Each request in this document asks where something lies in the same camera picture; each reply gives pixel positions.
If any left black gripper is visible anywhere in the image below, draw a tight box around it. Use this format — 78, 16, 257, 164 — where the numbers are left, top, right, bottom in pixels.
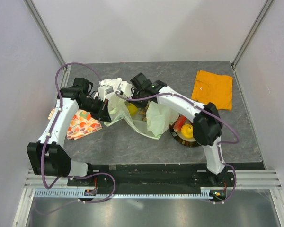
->
80, 96, 111, 123

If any orange fake citrus fruit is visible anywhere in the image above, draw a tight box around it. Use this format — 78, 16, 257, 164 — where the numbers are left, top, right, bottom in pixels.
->
126, 103, 139, 116

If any light green plastic bag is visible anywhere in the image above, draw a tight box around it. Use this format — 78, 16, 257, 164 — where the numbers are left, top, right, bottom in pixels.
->
104, 94, 179, 140

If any orange red fake fruit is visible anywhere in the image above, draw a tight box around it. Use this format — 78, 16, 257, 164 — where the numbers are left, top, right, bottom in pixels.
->
173, 115, 187, 132

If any yellow fake fruit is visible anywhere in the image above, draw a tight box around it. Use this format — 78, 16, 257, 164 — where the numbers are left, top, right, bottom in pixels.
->
180, 124, 194, 139

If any brown fake longan bunch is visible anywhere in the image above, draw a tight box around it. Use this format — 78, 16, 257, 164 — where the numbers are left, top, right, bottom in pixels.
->
138, 106, 149, 122

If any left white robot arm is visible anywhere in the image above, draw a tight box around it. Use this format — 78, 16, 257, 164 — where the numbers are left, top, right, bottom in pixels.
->
27, 78, 114, 186

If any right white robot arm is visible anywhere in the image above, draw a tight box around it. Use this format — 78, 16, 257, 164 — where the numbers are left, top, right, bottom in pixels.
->
130, 73, 226, 186

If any orange floral cloth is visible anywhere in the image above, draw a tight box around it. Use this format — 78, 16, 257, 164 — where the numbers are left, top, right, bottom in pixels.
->
48, 108, 103, 140

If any white crumpled cloth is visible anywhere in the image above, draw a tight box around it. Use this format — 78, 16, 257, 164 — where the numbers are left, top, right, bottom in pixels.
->
103, 78, 123, 96

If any orange folded cloth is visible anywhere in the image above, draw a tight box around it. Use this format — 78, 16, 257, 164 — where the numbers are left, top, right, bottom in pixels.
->
191, 70, 233, 111

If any dark rimmed ceramic plate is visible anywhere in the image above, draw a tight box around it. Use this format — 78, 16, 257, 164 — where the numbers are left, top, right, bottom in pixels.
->
169, 119, 201, 148

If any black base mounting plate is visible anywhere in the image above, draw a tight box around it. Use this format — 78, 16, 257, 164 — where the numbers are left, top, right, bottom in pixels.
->
66, 164, 235, 189

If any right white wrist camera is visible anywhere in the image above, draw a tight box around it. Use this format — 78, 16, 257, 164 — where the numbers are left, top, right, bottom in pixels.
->
117, 81, 133, 98

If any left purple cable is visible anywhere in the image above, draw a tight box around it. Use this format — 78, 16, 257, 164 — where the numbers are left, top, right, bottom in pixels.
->
33, 62, 116, 215

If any purple cable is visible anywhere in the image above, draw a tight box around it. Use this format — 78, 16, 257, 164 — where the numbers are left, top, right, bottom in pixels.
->
115, 91, 240, 205
33, 62, 116, 215

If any aluminium front rail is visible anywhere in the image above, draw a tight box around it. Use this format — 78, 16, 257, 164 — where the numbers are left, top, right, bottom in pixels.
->
24, 170, 282, 189

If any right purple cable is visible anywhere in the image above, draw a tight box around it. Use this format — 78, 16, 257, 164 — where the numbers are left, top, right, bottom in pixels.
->
115, 91, 240, 205

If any grey slotted cable duct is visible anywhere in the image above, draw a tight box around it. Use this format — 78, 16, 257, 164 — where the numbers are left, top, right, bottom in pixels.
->
34, 188, 226, 199

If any left aluminium frame post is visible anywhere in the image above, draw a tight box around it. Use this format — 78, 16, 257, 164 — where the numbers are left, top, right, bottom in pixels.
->
23, 0, 66, 66

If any aluminium frame post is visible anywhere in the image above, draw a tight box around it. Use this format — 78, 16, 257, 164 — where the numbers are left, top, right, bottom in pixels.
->
231, 0, 275, 69
23, 0, 66, 66

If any right aluminium frame post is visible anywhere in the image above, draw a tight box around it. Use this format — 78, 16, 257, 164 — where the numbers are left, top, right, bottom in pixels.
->
231, 0, 275, 69

